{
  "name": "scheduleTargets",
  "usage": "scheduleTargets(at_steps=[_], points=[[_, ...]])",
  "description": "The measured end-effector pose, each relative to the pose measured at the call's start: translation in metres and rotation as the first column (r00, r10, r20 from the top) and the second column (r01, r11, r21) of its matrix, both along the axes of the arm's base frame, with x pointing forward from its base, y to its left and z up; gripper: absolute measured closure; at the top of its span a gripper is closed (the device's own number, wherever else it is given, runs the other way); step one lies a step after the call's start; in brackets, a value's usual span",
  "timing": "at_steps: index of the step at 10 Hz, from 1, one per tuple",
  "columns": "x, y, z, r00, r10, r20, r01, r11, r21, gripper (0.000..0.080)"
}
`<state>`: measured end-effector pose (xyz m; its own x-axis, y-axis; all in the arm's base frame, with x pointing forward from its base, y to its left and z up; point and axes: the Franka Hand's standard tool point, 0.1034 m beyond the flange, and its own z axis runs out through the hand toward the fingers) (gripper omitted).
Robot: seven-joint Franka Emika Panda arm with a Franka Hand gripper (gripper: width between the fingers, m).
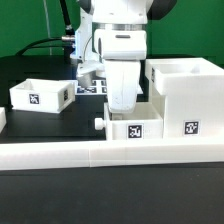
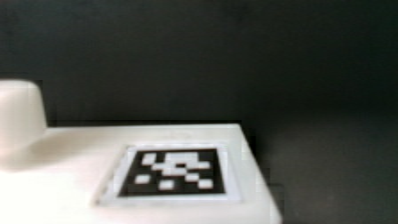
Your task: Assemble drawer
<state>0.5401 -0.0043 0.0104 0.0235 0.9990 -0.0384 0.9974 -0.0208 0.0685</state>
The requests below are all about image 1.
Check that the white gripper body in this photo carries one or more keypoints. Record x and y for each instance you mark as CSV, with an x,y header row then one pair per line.
x,y
121,53

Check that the white front drawer box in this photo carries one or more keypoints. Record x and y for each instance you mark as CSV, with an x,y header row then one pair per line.
x,y
143,123

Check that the white drawer box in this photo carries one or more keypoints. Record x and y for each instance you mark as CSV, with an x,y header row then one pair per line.
x,y
40,95
143,123

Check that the white drawer cabinet housing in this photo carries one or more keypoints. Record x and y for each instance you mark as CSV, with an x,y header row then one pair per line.
x,y
188,93

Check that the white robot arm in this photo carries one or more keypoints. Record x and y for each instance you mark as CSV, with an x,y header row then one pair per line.
x,y
122,15

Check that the white rear drawer box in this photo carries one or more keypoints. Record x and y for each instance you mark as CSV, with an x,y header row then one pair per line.
x,y
40,95

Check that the fiducial marker sheet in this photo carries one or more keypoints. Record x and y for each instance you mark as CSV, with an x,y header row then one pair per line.
x,y
98,87

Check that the white front fence rail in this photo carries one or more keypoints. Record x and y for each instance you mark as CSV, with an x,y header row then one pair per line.
x,y
27,156

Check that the white fence rail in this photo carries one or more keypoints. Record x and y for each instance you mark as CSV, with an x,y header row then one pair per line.
x,y
2,118
27,156

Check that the white left fence rail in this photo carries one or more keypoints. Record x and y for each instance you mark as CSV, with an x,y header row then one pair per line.
x,y
2,118

